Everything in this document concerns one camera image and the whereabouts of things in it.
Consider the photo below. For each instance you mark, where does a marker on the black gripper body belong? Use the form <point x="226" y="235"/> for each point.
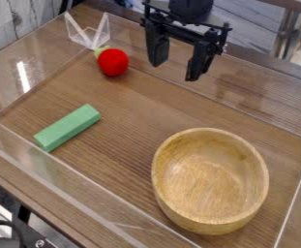
<point x="188" y="22"/>

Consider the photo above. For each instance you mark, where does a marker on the black table leg bracket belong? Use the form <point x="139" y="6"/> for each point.
<point x="32" y="238"/>

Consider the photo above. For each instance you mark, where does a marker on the green rectangular block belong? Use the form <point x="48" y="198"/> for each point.
<point x="66" y="128"/>

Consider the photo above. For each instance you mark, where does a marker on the clear acrylic tray wall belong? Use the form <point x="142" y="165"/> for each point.
<point x="87" y="212"/>

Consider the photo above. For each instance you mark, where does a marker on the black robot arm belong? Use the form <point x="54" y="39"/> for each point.
<point x="184" y="20"/>

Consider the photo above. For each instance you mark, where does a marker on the red plush strawberry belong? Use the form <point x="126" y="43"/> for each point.
<point x="112" y="61"/>

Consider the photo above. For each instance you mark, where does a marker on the wooden bowl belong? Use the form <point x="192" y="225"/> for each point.
<point x="210" y="179"/>

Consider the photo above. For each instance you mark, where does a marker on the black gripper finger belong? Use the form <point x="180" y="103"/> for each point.
<point x="158" y="44"/>
<point x="200" y="61"/>

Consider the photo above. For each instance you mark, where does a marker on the wooden table in background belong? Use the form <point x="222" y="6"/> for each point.
<point x="289" y="33"/>

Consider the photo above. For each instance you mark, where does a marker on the clear acrylic corner bracket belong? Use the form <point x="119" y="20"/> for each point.
<point x="88" y="37"/>

